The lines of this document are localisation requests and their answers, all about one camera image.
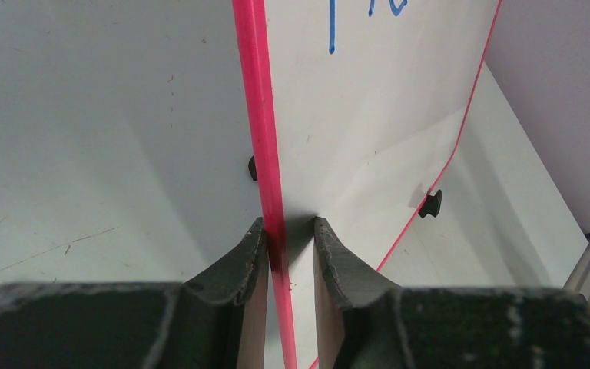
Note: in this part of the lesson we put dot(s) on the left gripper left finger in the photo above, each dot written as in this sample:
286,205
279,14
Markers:
217,319

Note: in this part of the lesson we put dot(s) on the wire whiteboard stand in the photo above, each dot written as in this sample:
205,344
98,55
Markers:
252,169

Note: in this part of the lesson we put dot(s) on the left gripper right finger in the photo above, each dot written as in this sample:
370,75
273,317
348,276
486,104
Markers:
364,320

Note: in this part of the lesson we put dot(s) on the pink framed whiteboard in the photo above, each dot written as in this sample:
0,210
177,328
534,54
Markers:
355,110

